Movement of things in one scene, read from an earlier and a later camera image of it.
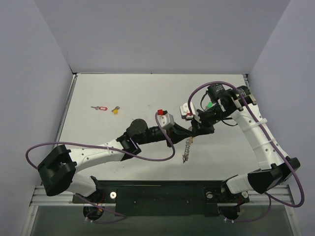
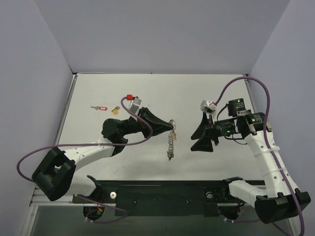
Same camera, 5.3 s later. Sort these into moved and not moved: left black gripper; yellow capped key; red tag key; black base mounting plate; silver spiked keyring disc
Moved: silver spiked keyring disc; left black gripper
Not moved: black base mounting plate; red tag key; yellow capped key
